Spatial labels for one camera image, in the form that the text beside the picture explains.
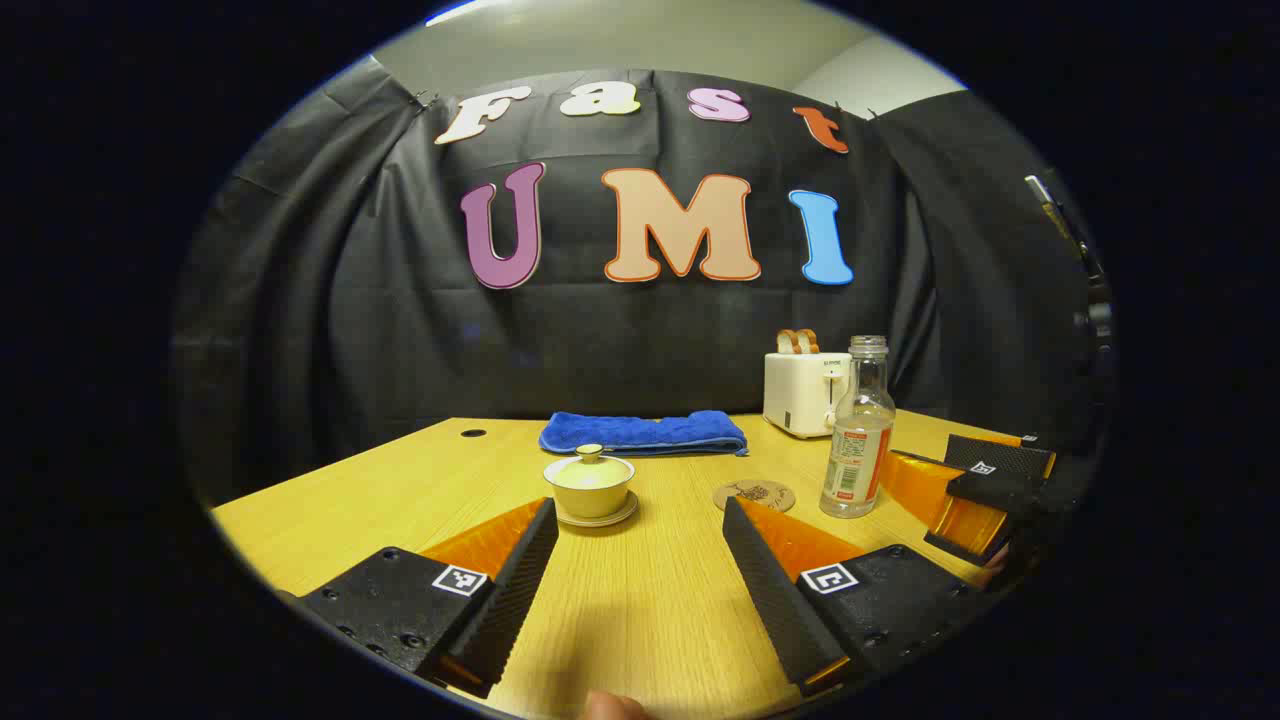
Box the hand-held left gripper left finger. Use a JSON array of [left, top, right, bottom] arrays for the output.
[[300, 497, 561, 699]]

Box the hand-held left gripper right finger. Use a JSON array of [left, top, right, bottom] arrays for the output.
[[722, 497, 991, 698]]

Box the round cork coaster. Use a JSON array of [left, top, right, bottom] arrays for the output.
[[713, 479, 797, 514]]

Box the white teacup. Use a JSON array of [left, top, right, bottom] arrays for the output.
[[547, 476, 634, 519]]

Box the clear glass water bottle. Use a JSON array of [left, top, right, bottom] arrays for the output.
[[819, 335, 897, 519]]

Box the white saucer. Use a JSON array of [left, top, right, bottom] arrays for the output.
[[552, 490, 639, 528]]

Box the blue towel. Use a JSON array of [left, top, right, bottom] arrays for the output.
[[539, 410, 749, 458]]

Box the white toaster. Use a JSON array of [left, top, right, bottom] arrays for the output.
[[763, 351, 853, 440]]

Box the black backdrop cloth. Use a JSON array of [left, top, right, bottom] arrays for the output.
[[170, 55, 1101, 501]]

